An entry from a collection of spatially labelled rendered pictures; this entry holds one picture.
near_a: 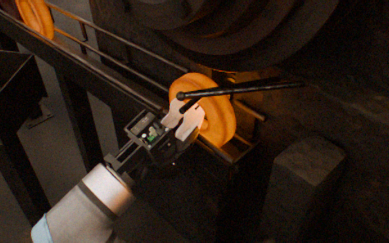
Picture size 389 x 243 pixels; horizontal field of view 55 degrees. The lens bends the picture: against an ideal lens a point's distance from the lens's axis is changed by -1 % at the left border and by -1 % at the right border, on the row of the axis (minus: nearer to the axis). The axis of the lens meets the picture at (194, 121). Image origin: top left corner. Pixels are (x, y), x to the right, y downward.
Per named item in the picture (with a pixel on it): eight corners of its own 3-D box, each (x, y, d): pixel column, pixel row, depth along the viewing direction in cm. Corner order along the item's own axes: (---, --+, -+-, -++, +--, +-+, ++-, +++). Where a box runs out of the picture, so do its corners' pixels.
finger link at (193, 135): (203, 130, 68) (169, 164, 66) (205, 134, 70) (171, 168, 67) (185, 117, 71) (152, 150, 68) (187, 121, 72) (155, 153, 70)
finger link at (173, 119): (199, 86, 68) (162, 121, 66) (205, 105, 73) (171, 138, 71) (187, 79, 70) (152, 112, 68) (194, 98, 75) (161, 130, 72)
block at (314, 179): (286, 205, 79) (310, 123, 62) (319, 229, 74) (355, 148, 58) (253, 237, 73) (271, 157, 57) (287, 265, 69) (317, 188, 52)
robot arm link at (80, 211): (68, 267, 66) (27, 229, 65) (119, 215, 69) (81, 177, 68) (65, 285, 57) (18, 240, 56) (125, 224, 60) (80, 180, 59)
